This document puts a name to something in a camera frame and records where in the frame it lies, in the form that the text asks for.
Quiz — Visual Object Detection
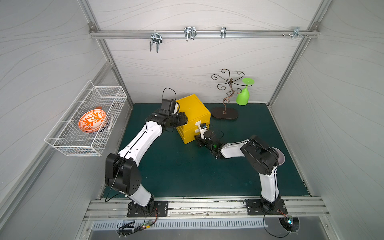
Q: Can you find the yellow plastic drawer cabinet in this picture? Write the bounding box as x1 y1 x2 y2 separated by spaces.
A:
176 95 211 144

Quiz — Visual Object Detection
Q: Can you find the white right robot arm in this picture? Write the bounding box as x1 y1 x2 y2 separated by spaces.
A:
195 130 286 209

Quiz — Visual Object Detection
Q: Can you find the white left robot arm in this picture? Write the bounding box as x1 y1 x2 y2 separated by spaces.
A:
105 99 188 211

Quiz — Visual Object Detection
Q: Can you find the bronze scrollwork cup stand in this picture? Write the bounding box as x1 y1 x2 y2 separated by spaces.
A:
211 69 245 121

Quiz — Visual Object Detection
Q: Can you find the green plastic wine glass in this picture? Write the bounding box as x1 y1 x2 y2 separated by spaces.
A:
236 78 255 106

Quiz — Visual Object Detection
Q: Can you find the purple grey bowl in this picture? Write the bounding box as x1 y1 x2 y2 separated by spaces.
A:
274 148 286 166

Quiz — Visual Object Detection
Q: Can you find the metal double hook left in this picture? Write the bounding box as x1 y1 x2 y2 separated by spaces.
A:
150 33 163 53

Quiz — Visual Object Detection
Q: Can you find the metal double hook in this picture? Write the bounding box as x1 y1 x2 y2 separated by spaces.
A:
150 33 163 53
184 27 197 42

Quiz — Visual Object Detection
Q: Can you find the metal double hook centre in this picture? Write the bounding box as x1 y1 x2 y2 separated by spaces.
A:
184 27 197 42

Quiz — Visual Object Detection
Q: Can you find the orange patterned bowl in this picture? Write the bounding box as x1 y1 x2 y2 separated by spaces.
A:
78 109 107 133

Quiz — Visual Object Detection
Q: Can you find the metal single hook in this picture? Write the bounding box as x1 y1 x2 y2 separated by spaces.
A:
221 27 227 39

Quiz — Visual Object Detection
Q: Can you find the metal hook right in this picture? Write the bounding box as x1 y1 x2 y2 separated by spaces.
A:
282 27 309 40

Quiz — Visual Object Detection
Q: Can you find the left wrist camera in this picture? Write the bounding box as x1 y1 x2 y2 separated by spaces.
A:
171 102 180 115

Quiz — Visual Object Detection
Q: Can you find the white wire basket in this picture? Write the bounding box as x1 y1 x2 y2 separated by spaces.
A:
45 81 127 157

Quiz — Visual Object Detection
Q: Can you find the aluminium horizontal rail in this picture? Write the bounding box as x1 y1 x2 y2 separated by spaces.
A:
90 29 321 40

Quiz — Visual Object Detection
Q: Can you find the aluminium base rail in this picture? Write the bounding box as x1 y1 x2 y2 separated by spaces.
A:
84 196 331 221

